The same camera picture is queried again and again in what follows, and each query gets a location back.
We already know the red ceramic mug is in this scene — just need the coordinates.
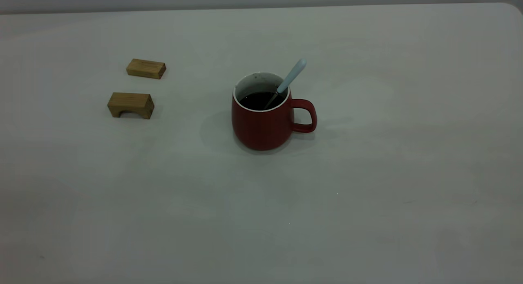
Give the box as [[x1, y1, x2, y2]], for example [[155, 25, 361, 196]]
[[231, 72, 317, 151]]

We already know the spoon with white handle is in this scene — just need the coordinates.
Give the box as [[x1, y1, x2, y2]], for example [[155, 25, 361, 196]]
[[264, 58, 307, 110]]

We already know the dark coffee liquid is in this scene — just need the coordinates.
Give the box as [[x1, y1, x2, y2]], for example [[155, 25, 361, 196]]
[[239, 92, 285, 111]]

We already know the flat rectangular wooden block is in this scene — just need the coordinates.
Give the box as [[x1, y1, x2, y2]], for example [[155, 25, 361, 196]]
[[126, 58, 167, 80]]

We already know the arched wooden block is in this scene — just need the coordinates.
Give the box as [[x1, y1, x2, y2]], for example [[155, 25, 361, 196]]
[[107, 92, 155, 120]]

